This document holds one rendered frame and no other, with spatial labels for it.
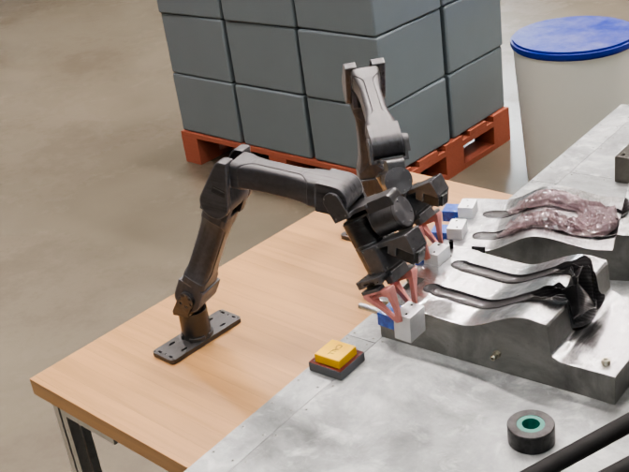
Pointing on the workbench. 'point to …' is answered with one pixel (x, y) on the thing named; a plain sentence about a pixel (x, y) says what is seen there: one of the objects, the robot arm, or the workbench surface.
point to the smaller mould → (622, 166)
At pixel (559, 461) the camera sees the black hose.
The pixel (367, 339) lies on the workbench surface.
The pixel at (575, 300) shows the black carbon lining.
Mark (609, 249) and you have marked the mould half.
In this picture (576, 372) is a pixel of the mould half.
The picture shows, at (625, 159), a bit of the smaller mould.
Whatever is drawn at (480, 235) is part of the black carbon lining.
